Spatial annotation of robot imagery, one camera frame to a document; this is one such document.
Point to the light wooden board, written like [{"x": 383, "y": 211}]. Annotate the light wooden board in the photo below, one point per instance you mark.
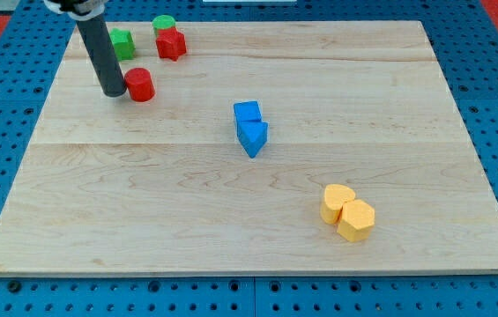
[{"x": 109, "y": 187}]

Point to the red cylinder block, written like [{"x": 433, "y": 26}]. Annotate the red cylinder block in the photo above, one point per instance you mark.
[{"x": 140, "y": 85}]

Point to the green star block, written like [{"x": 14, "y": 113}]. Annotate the green star block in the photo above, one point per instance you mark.
[{"x": 123, "y": 44}]

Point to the blue cube block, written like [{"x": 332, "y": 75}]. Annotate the blue cube block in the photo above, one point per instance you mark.
[{"x": 246, "y": 111}]

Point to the green cylinder block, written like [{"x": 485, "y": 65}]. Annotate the green cylinder block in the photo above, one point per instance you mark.
[{"x": 162, "y": 22}]

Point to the blue triangle block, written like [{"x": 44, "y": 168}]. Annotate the blue triangle block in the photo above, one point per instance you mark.
[{"x": 252, "y": 136}]

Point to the yellow heart block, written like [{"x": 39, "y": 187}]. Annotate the yellow heart block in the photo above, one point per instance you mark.
[{"x": 333, "y": 199}]

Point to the red star block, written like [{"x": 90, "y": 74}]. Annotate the red star block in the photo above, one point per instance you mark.
[{"x": 171, "y": 44}]

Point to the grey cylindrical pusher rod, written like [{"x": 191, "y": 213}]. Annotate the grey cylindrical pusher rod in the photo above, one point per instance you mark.
[{"x": 95, "y": 35}]

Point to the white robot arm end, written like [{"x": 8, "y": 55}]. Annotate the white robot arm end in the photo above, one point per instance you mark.
[{"x": 79, "y": 10}]

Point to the yellow hexagon block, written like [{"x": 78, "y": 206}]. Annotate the yellow hexagon block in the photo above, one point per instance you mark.
[{"x": 357, "y": 221}]

